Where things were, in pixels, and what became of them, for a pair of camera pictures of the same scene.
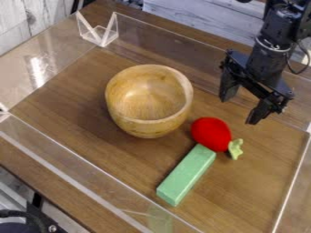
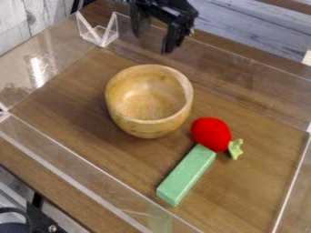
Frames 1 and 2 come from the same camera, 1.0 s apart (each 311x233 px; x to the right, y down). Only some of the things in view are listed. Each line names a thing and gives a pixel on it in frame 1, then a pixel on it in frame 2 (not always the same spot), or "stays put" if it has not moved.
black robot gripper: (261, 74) -> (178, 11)
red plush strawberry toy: (212, 133) stays put
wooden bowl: (148, 98) stays put
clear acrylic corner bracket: (100, 35) stays put
